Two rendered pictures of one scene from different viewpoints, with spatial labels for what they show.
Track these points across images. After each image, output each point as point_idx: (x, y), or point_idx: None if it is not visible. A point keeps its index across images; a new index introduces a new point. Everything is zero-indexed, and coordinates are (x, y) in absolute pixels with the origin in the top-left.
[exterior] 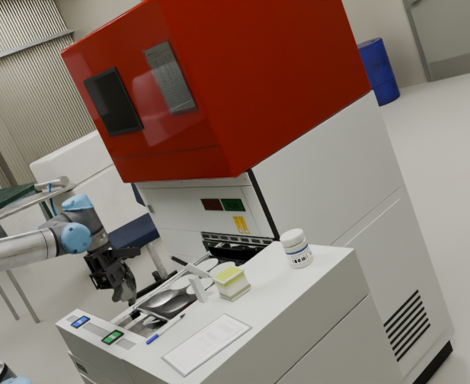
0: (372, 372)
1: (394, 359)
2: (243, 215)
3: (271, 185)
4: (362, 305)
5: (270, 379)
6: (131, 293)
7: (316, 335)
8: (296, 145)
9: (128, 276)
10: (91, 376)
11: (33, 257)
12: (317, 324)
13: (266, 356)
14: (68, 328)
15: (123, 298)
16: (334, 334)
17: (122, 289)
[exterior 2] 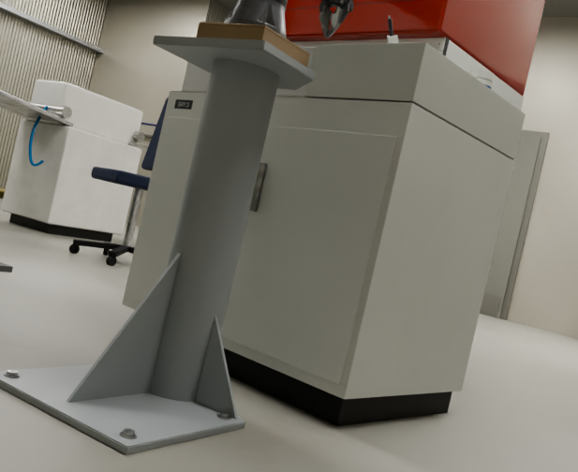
0: (485, 220)
1: (496, 234)
2: None
3: None
4: (508, 160)
5: (453, 117)
6: (335, 23)
7: (483, 134)
8: (475, 65)
9: (347, 6)
10: (196, 110)
11: None
12: (487, 127)
13: (462, 97)
14: None
15: (333, 18)
16: (489, 151)
17: (327, 19)
